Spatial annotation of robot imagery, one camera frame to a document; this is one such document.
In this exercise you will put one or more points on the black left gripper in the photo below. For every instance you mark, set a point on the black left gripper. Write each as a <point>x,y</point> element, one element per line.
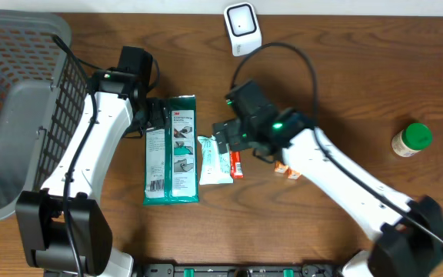
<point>161,114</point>

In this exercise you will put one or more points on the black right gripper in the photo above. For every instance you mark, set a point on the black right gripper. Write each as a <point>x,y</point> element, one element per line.
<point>231,129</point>

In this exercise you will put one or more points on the orange juice box pair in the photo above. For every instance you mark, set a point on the orange juice box pair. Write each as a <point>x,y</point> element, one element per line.
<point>285,169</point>

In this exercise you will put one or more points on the red snack packet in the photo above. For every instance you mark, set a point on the red snack packet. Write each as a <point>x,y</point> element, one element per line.
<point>236,169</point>

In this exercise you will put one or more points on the light teal snack packet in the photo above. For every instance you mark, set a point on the light teal snack packet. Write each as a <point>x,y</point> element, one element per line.
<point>216,167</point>

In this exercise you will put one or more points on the green white wipes pack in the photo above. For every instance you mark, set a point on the green white wipes pack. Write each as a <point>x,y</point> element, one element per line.
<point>170,157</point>

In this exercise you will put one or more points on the green lid white jar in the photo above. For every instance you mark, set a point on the green lid white jar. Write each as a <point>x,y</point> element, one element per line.
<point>411,140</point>

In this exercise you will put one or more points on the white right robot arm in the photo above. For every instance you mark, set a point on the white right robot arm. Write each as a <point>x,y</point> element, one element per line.
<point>407,234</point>

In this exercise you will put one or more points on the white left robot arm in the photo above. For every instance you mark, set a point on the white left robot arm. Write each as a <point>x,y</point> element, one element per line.
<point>62,227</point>

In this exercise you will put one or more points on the white barcode scanner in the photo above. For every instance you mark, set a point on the white barcode scanner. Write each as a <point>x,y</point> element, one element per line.
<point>242,28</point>

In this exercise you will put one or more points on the grey plastic mesh basket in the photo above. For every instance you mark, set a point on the grey plastic mesh basket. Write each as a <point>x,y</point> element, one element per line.
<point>42,96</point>

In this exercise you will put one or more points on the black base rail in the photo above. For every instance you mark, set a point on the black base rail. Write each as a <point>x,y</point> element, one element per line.
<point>170,270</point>

